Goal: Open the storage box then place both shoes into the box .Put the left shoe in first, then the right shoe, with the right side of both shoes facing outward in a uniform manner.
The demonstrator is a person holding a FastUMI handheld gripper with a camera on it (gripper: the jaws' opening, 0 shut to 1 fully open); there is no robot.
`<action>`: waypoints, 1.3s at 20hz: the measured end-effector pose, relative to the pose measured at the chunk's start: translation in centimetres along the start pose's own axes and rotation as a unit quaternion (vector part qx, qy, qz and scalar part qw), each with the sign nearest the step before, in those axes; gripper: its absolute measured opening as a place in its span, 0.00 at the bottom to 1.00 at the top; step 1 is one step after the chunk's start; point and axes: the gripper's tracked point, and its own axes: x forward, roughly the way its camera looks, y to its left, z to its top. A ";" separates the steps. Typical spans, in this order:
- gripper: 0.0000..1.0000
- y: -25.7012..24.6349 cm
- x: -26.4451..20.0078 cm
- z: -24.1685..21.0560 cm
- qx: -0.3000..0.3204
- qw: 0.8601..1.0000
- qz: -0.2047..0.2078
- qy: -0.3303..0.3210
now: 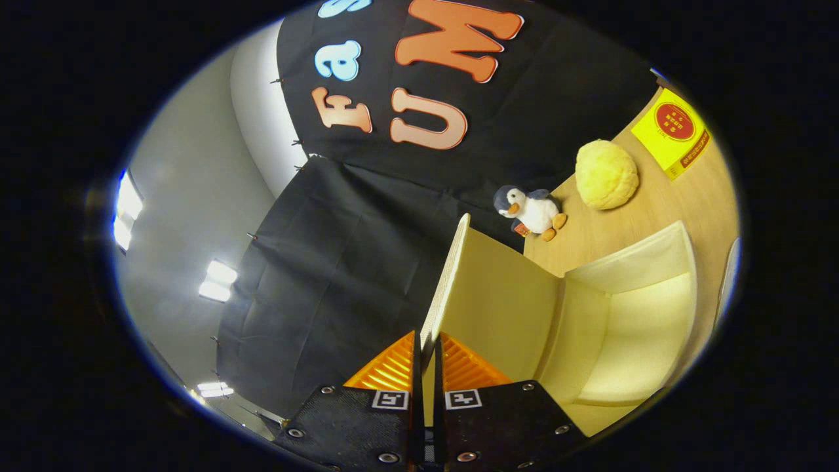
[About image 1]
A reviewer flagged yellow plush ball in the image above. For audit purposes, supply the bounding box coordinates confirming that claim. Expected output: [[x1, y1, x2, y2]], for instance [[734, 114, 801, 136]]
[[575, 139, 640, 210]]

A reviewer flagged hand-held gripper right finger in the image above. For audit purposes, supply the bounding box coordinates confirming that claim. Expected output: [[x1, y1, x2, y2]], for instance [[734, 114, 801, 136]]
[[433, 331, 587, 472]]

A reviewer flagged yellow book with red circle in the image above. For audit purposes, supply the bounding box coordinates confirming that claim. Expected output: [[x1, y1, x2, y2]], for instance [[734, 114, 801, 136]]
[[631, 87, 712, 181]]

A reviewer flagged beige storage box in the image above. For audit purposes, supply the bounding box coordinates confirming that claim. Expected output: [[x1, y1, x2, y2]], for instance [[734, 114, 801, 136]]
[[419, 213, 699, 437]]

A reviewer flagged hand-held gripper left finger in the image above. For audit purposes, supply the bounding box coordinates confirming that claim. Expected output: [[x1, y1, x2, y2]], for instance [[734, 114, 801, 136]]
[[274, 331, 423, 472]]

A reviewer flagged penguin plush toy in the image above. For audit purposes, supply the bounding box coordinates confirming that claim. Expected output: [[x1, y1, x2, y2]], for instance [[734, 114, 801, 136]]
[[493, 185, 569, 242]]

